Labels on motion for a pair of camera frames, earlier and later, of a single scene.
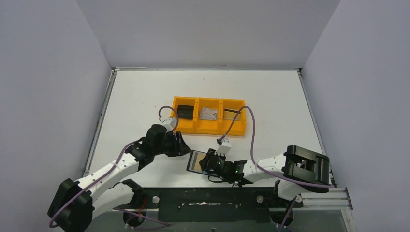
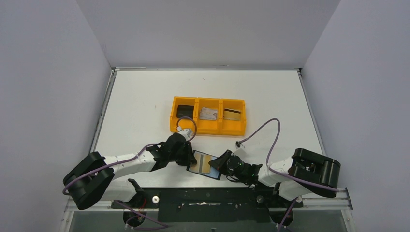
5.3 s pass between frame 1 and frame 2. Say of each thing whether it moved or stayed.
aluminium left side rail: stayed
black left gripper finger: moved
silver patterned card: stayed
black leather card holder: stayed
